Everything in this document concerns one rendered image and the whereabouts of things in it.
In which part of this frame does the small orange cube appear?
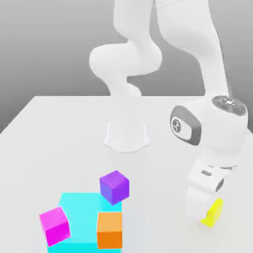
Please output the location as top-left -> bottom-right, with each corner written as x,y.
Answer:
96,211 -> 123,250

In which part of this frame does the small purple cube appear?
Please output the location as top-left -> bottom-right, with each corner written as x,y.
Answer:
99,169 -> 130,206

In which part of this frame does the small magenta cube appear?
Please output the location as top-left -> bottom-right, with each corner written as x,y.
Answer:
39,206 -> 71,248

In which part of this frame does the large cyan box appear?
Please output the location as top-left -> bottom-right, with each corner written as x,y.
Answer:
46,192 -> 123,253

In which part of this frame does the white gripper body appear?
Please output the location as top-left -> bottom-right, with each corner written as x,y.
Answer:
184,184 -> 211,221

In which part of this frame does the small yellow cube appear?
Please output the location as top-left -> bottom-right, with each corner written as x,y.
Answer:
200,198 -> 224,228

